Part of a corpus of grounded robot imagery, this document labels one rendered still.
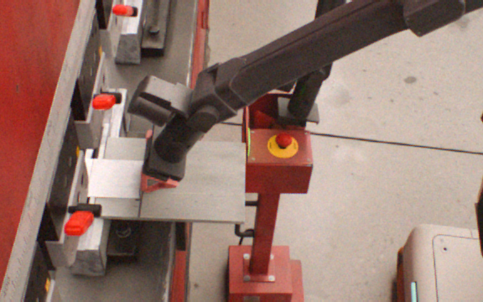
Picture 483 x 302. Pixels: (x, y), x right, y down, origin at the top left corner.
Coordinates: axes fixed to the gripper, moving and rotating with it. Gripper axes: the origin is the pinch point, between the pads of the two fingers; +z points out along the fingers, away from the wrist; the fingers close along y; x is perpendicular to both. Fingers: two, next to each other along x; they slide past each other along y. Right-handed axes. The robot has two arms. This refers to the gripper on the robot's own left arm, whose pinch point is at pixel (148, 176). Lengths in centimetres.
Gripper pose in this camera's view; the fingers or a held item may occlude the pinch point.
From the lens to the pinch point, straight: 119.6
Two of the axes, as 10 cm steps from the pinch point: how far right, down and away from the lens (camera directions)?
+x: 8.7, 3.3, 3.7
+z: -5.0, 5.4, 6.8
